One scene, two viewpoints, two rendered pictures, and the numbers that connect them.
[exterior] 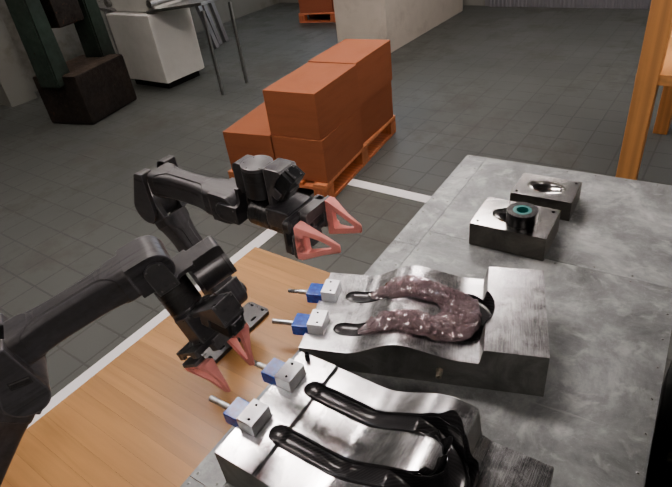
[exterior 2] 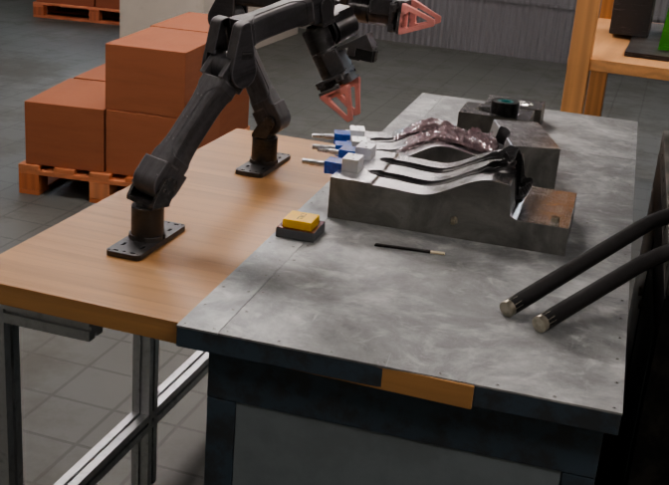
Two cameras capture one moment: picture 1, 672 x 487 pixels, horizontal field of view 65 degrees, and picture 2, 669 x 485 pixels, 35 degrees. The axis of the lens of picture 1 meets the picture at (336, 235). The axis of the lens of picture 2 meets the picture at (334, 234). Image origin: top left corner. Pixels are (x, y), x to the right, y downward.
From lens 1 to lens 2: 1.75 m
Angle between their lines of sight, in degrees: 24
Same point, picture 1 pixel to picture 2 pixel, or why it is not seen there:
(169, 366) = (216, 177)
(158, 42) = not seen: outside the picture
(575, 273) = not seen: hidden behind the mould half
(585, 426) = (587, 201)
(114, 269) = not seen: outside the picture
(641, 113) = (574, 101)
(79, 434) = not seen: hidden behind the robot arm
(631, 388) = (613, 190)
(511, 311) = (523, 134)
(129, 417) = (204, 196)
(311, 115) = (176, 82)
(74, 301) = (281, 9)
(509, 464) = (548, 192)
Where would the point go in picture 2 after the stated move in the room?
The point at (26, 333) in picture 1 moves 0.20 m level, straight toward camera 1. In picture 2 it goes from (256, 20) to (345, 36)
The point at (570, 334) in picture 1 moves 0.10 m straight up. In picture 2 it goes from (562, 172) to (568, 134)
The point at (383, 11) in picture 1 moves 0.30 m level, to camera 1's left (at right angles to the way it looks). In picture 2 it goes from (200, 5) to (158, 4)
